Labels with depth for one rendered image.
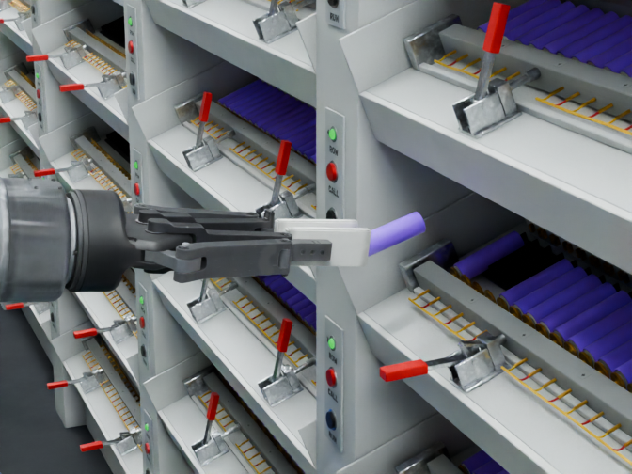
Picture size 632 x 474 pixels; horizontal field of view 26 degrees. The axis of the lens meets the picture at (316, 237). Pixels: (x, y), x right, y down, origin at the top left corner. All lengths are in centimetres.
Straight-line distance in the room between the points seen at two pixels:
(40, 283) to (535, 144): 36
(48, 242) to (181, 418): 99
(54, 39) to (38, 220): 156
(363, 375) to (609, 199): 45
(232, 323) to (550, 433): 78
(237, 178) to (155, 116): 27
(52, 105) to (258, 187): 104
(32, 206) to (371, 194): 34
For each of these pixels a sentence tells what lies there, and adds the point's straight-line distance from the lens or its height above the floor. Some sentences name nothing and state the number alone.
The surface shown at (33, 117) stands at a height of 56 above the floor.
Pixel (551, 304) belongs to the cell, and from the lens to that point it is 108.
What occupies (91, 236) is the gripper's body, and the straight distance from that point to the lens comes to 98.
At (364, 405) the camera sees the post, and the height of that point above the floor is 64.
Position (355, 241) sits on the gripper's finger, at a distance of 107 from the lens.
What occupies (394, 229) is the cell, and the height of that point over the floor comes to 84.
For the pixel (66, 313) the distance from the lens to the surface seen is 264.
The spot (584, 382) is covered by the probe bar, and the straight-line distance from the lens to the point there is 97.
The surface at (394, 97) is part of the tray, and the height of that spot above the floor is 93.
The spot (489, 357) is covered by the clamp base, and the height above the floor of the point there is 76.
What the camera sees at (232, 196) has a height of 74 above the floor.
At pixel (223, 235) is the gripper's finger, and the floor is 85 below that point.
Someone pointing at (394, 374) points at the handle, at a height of 76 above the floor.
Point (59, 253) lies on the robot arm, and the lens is 97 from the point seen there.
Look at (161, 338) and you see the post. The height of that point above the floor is 45.
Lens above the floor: 116
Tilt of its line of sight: 18 degrees down
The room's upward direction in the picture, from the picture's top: straight up
